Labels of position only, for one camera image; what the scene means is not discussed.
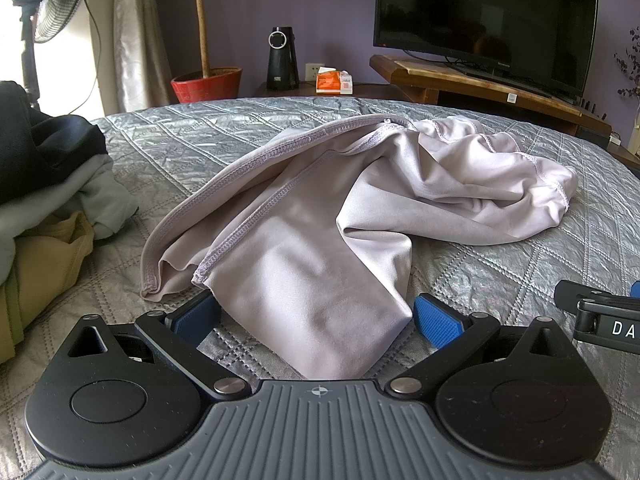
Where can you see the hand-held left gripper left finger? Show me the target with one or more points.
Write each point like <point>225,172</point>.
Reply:
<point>197,317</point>

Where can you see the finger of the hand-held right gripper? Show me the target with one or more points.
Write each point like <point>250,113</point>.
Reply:
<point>570,291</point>
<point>636,290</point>

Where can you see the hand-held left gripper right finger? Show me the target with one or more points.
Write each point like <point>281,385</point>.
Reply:
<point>437,322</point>

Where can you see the lilac pants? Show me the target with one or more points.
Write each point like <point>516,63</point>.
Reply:
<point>310,260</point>

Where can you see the silver quilted table cover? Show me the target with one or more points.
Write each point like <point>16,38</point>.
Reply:
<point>475,270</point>

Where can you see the small white box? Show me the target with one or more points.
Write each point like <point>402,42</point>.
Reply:
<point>615,140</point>

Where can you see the beige garment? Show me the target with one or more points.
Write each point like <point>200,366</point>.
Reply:
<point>45,270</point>

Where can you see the light blue garment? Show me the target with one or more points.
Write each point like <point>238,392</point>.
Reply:
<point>95,195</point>

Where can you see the dark wooden television cabinet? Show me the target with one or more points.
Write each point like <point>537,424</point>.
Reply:
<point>592,130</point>

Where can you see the black router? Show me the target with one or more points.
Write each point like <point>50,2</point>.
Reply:
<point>590,110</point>

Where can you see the purple dried plant woven vase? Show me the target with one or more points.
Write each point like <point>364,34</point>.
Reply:
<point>632,60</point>

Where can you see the green tree in red pot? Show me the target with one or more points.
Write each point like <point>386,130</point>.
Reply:
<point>210,85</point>

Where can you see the light wooden television riser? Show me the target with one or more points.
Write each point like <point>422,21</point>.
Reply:
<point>425,80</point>

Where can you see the orange tissue box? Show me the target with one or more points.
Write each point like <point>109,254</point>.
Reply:
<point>332,84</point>

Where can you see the black cone speaker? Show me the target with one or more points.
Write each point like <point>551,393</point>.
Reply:
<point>282,70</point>

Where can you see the grey silky curtain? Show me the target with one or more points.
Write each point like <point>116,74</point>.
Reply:
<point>140,35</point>

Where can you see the black flat television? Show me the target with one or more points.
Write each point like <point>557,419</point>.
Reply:
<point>475,10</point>

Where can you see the black standing fan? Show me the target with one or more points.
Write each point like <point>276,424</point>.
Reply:
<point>55,15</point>

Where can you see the white wall outlet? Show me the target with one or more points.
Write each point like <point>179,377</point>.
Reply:
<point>312,71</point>

